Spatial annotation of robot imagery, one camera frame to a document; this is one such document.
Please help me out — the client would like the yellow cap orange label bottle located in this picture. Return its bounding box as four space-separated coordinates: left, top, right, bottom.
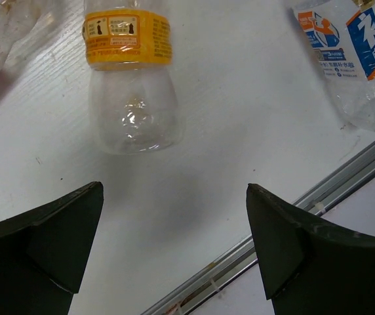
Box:
82 1 184 154

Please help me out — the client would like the blue label water bottle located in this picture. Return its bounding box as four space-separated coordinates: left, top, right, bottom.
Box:
284 0 375 132

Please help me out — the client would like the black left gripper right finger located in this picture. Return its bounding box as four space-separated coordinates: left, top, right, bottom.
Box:
247 184 375 314

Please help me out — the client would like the aluminium table edge rail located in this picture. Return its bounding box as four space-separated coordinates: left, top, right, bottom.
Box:
148 142 375 314

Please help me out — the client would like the red cap cola bottle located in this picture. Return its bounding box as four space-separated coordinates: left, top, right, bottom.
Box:
0 1 62 72

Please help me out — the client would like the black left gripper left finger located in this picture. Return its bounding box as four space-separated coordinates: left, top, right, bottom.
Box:
0 182 104 314

